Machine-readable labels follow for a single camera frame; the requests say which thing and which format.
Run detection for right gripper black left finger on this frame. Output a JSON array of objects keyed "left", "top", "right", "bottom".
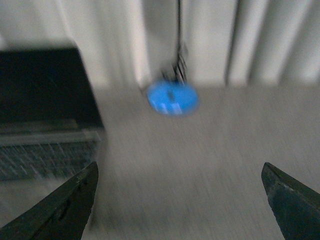
[{"left": 0, "top": 161, "right": 99, "bottom": 240}]

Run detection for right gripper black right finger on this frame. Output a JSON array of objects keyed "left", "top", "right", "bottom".
[{"left": 261, "top": 162, "right": 320, "bottom": 240}]

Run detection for grey Apple laptop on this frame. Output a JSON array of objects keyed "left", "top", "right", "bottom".
[{"left": 0, "top": 46, "right": 104, "bottom": 181}]

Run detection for blue round disc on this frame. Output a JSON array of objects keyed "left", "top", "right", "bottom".
[{"left": 146, "top": 79, "right": 200, "bottom": 116}]

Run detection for black cable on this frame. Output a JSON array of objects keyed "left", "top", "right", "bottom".
[{"left": 159, "top": 0, "right": 189, "bottom": 85}]

